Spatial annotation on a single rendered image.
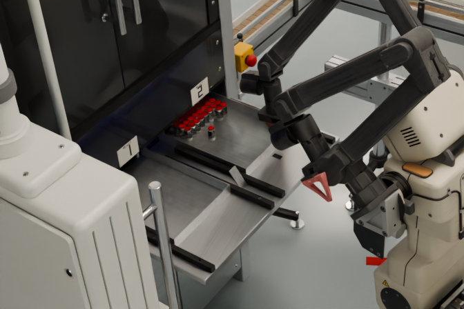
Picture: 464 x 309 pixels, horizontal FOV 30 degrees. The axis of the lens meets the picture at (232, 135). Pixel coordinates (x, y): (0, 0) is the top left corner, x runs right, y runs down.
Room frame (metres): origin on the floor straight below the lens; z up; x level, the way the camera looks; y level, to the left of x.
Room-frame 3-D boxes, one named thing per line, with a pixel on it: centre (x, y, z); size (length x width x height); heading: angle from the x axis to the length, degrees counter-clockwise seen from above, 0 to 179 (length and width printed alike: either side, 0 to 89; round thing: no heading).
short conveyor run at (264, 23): (2.72, -0.11, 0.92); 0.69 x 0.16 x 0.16; 141
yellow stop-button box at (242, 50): (2.40, -0.05, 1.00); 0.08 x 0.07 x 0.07; 51
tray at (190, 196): (1.87, 0.23, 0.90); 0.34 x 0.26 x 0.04; 51
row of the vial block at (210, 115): (2.19, 0.09, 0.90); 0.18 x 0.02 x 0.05; 141
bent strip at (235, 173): (1.86, -0.05, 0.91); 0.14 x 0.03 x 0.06; 51
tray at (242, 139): (2.13, 0.02, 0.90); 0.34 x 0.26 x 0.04; 51
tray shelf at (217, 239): (1.96, 0.07, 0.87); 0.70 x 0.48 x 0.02; 141
